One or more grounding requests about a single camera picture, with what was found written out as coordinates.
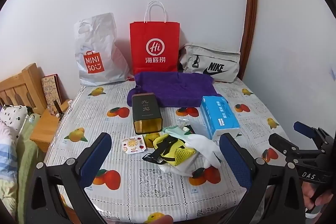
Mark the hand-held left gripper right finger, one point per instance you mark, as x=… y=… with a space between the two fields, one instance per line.
x=233 y=161

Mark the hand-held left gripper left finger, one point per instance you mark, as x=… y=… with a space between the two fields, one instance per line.
x=95 y=158

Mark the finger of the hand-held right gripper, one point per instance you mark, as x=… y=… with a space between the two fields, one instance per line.
x=304 y=129
x=281 y=144

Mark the white sock with mint cuff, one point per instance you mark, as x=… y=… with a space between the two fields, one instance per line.
x=202 y=145

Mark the fruit print sachet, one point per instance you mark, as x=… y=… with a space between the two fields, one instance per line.
x=133 y=144

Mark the white mesh bag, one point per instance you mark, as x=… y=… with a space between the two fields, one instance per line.
x=181 y=170

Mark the yellow mesh pouch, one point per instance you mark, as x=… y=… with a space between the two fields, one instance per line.
x=178 y=151

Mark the person's right hand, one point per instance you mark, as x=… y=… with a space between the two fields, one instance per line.
x=311 y=193

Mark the blue tissue pack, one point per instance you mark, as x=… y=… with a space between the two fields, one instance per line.
x=219 y=117

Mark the wooden nightstand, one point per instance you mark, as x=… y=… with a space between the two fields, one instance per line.
x=46 y=127

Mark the black phone stand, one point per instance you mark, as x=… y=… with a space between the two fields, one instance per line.
x=58 y=108

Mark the dark green tin box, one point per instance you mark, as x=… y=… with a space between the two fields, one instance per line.
x=145 y=113

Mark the striped bedding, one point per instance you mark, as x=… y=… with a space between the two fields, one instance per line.
x=15 y=166

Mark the brown notebook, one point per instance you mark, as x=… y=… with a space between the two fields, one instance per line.
x=51 y=90

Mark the purple towel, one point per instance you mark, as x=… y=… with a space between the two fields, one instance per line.
x=174 y=88

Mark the spotted white pillow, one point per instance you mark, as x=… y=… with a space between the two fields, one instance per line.
x=11 y=116

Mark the grey waist bag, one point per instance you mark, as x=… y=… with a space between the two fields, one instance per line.
x=210 y=62

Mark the wooden headboard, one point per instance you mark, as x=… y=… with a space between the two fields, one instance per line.
x=21 y=85

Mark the white plastic shopping bag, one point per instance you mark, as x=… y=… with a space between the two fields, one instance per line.
x=98 y=53

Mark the red paper bag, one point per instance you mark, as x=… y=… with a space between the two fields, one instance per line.
x=155 y=49

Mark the wooden door frame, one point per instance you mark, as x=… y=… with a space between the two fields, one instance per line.
x=248 y=3

